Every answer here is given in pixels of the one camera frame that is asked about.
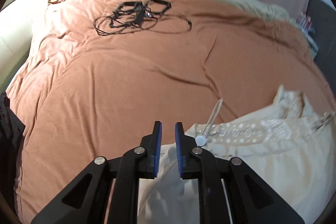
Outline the light grey jacket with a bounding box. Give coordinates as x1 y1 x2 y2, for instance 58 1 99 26
138 87 335 223

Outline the orange-brown bed cover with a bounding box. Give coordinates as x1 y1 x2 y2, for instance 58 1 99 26
6 0 335 223

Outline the white wire rack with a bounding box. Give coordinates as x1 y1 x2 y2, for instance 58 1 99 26
295 12 319 59

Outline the black tangled cable bundle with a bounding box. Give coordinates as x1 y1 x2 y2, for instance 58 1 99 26
93 0 193 37

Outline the black folded garment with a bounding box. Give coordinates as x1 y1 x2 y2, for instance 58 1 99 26
0 92 25 210

